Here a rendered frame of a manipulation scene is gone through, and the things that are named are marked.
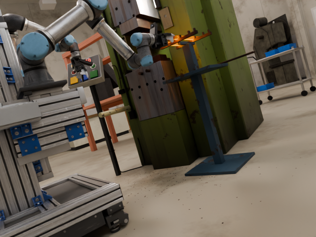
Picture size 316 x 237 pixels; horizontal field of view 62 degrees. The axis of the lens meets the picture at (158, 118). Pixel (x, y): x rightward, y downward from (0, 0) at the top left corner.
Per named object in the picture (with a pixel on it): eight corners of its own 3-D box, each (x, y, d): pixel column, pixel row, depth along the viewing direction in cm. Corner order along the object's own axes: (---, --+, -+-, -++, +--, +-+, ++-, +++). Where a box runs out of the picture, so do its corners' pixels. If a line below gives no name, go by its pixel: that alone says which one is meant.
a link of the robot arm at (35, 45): (32, 70, 130) (105, 12, 153) (35, 62, 117) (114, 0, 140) (12, 51, 127) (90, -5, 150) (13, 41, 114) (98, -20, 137)
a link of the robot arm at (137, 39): (131, 49, 153) (127, 35, 153) (144, 49, 162) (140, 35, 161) (140, 44, 148) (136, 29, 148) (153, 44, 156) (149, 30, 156)
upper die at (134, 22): (138, 26, 229) (135, 15, 228) (121, 35, 239) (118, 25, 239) (161, 31, 264) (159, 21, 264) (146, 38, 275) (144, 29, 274)
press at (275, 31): (312, 78, 850) (294, 4, 839) (295, 85, 791) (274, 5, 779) (277, 87, 958) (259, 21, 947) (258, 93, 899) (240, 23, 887)
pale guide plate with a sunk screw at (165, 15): (172, 25, 225) (167, 6, 225) (164, 29, 230) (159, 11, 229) (174, 26, 227) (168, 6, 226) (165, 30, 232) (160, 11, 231)
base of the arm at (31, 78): (26, 87, 126) (20, 67, 126) (23, 93, 139) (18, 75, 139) (58, 82, 135) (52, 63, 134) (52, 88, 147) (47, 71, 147)
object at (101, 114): (103, 117, 228) (101, 111, 228) (98, 118, 231) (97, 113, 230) (132, 109, 265) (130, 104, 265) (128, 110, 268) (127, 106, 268)
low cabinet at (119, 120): (106, 135, 993) (100, 114, 990) (132, 131, 808) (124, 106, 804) (59, 151, 899) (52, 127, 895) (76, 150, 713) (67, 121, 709)
